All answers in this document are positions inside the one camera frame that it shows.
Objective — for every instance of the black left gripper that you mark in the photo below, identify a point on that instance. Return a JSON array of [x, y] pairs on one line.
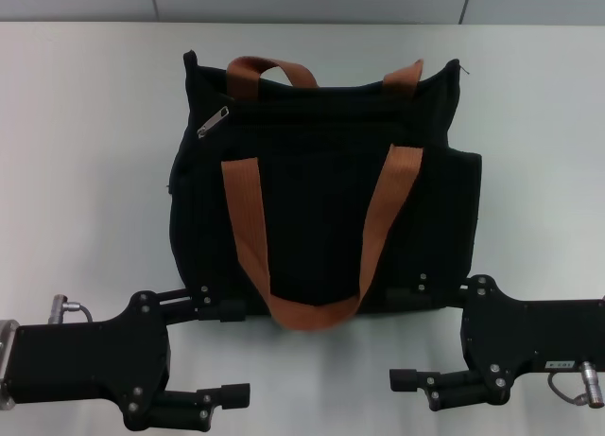
[[90, 360]]

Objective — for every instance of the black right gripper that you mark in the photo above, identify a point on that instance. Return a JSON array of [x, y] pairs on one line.
[[529, 334]]

